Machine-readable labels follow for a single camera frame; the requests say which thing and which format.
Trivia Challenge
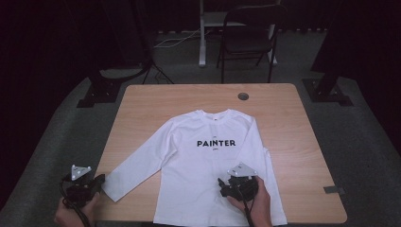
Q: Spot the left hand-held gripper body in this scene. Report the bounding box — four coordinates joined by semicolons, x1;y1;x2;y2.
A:
61;164;96;208

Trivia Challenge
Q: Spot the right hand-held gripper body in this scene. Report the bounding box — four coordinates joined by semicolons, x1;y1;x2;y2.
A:
227;162;259;202

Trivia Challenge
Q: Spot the white long-sleeved printed shirt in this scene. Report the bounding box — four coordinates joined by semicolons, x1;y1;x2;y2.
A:
101;108;288;227

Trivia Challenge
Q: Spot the person's right hand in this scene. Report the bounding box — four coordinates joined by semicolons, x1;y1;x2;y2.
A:
226;175;272;227

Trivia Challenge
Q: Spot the person's left hand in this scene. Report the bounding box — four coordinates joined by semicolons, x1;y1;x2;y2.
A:
54;192;100;227

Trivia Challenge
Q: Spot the black tripod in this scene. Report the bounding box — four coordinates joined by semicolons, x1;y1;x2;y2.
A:
131;0;174;85

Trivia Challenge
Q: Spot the black folding chair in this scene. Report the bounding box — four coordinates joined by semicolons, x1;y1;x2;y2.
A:
217;3;288;84

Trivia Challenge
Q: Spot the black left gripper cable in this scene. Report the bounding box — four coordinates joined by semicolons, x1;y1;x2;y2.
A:
59;180;92;227

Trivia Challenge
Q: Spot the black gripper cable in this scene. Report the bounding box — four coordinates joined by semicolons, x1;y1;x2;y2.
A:
59;180;92;227
235;185;257;227

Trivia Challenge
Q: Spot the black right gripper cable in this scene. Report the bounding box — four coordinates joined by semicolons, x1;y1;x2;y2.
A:
235;185;257;227

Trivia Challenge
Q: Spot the black stand with base plate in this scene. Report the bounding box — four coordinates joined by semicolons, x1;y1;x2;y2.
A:
302;0;354;108
76;61;150;109

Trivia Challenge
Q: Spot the white desk frame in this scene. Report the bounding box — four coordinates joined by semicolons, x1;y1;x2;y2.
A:
198;0;282;68

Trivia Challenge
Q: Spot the white floor cable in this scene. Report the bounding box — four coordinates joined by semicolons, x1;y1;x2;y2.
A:
153;27;212;49

